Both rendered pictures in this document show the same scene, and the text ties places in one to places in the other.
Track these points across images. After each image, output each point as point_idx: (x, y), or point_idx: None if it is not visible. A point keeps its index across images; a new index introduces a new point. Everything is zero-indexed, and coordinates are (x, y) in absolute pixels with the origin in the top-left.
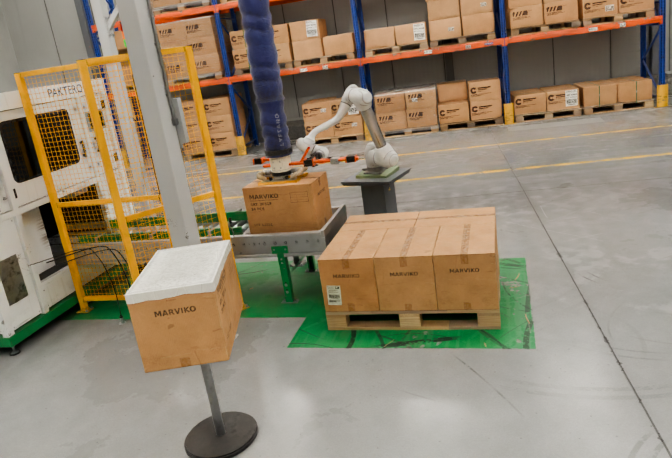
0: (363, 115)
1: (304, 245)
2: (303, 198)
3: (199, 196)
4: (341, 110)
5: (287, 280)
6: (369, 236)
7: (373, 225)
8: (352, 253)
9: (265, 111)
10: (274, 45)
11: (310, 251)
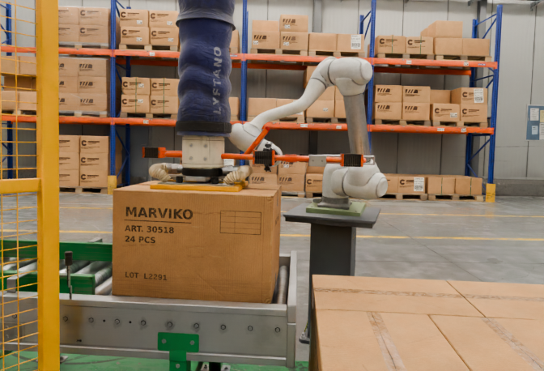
0: (349, 104)
1: (241, 338)
2: (249, 227)
3: None
4: (312, 91)
5: None
6: (407, 333)
7: (384, 301)
8: None
9: (195, 37)
10: None
11: (253, 354)
